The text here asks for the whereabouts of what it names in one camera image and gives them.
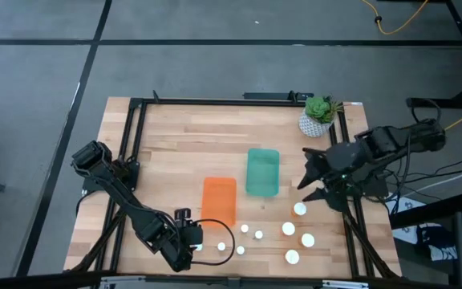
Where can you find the potted succulent white pot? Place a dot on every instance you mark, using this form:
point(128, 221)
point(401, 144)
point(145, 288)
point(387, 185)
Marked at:
point(315, 120)

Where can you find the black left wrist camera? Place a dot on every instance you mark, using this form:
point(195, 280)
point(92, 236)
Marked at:
point(183, 214)

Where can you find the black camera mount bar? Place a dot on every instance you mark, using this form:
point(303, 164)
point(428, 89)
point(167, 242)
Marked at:
point(271, 96)

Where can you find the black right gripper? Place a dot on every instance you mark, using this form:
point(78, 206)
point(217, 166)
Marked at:
point(343, 158)

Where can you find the black aluminium table frame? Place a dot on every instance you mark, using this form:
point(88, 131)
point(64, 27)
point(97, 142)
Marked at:
point(215, 101)

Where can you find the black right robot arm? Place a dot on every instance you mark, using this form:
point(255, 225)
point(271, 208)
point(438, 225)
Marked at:
point(395, 138)

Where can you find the green translucent plastic bin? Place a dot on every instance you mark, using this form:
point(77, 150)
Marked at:
point(262, 172)

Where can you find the orange medicine bottle white cap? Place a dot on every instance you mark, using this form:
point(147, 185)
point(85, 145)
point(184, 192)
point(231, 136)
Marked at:
point(288, 228)
point(307, 240)
point(292, 257)
point(299, 208)

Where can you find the green medicine bottle white cap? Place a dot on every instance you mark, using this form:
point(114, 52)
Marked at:
point(240, 250)
point(199, 247)
point(258, 234)
point(221, 246)
point(244, 228)

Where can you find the blue white printed bag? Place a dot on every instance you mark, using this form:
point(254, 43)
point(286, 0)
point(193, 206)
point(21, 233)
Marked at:
point(435, 251)

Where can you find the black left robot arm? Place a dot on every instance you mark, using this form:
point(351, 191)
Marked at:
point(122, 196)

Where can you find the black crossbeam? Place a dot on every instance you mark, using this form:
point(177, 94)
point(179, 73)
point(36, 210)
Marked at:
point(34, 281)

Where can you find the black desk frame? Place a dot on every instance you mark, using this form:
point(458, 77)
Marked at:
point(435, 102)

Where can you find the orange translucent plastic bin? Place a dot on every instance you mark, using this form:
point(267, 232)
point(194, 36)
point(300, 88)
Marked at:
point(219, 200)

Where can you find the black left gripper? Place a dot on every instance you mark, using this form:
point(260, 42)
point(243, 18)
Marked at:
point(189, 237)

